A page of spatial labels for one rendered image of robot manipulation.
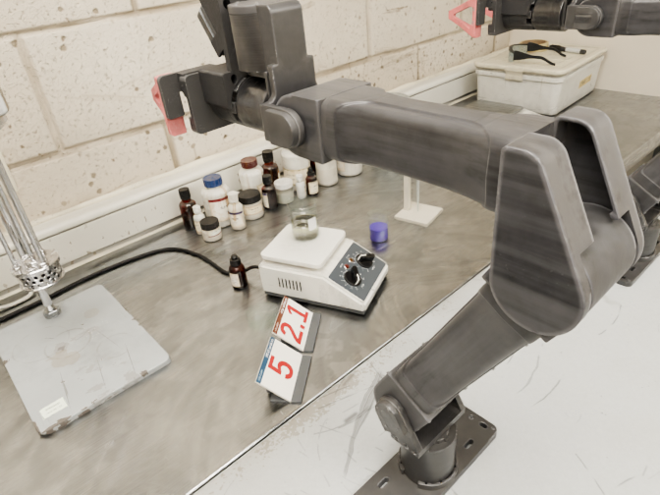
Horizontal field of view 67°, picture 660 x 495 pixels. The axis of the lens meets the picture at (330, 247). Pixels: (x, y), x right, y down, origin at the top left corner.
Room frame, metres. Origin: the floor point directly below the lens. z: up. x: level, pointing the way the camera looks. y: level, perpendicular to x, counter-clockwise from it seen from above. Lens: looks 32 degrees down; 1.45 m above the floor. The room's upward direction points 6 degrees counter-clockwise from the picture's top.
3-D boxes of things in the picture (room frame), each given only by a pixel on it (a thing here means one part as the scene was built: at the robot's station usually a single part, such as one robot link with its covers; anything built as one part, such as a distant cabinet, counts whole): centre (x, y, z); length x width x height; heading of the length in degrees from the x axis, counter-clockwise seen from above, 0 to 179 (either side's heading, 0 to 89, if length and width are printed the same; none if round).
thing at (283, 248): (0.76, 0.05, 0.98); 0.12 x 0.12 x 0.01; 63
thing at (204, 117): (0.57, 0.08, 1.30); 0.10 x 0.07 x 0.07; 129
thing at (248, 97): (0.52, 0.05, 1.31); 0.07 x 0.06 x 0.07; 39
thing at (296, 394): (0.53, 0.08, 0.92); 0.09 x 0.06 x 0.04; 169
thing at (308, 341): (0.63, 0.06, 0.92); 0.09 x 0.06 x 0.04; 169
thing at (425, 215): (0.98, -0.21, 0.96); 0.08 x 0.08 x 0.13; 52
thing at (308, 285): (0.75, 0.02, 0.94); 0.22 x 0.13 x 0.08; 63
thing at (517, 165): (0.37, -0.08, 1.28); 0.30 x 0.09 x 0.12; 39
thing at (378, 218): (0.90, -0.10, 0.93); 0.04 x 0.04 x 0.06
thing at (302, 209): (0.79, 0.04, 1.02); 0.06 x 0.05 x 0.08; 65
